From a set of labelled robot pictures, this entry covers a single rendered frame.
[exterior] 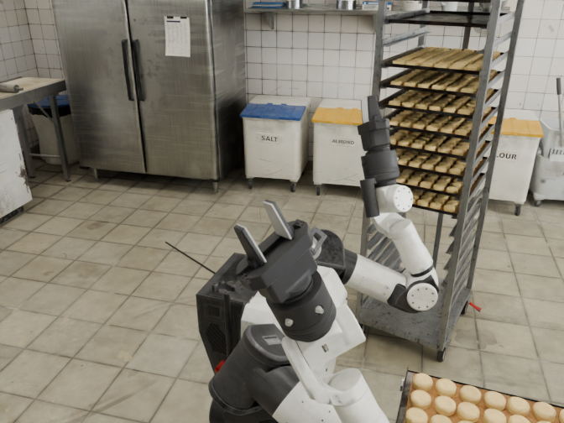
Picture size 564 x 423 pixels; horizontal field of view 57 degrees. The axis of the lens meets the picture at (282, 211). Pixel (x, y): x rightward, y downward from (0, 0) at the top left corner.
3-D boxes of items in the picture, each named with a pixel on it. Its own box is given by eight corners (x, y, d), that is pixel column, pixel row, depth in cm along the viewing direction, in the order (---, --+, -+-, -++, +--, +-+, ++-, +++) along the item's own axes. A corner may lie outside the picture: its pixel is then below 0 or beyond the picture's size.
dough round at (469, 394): (483, 396, 130) (483, 390, 130) (476, 408, 127) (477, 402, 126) (462, 387, 133) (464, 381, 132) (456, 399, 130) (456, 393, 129)
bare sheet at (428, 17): (486, 28, 201) (487, 23, 200) (388, 23, 220) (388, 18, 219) (512, 17, 248) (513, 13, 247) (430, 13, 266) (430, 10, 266)
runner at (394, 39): (388, 46, 221) (388, 39, 219) (381, 46, 222) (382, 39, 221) (431, 32, 270) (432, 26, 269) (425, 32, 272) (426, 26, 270)
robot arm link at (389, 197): (410, 163, 127) (419, 208, 128) (381, 167, 137) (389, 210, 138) (376, 169, 122) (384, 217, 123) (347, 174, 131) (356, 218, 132)
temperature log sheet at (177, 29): (191, 56, 419) (189, 16, 406) (190, 57, 417) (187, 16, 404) (167, 55, 424) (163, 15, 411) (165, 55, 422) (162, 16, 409)
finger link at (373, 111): (377, 95, 127) (381, 120, 128) (364, 96, 127) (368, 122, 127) (378, 93, 126) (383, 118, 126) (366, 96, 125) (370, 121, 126)
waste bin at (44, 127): (101, 153, 582) (92, 94, 554) (72, 169, 536) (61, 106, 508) (59, 148, 595) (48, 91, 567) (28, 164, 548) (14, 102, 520)
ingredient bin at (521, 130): (456, 211, 442) (471, 123, 410) (456, 185, 497) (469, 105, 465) (525, 219, 428) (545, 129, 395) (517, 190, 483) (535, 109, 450)
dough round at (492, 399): (495, 394, 131) (497, 389, 130) (509, 409, 127) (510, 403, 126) (478, 399, 130) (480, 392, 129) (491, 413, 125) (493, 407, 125)
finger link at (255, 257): (248, 227, 66) (267, 263, 69) (234, 221, 68) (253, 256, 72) (239, 235, 65) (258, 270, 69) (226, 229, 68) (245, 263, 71)
